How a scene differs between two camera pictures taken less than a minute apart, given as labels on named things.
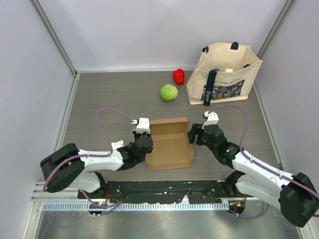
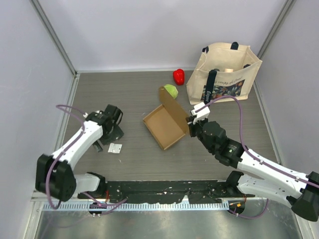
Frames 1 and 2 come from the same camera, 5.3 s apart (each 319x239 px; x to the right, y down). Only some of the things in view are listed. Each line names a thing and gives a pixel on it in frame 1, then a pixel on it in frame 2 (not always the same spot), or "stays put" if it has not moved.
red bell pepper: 178,76 stays put
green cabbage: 169,92 stays put
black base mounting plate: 167,191 stays put
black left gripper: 136,134 -> 116,134
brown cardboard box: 171,149 -> 168,123
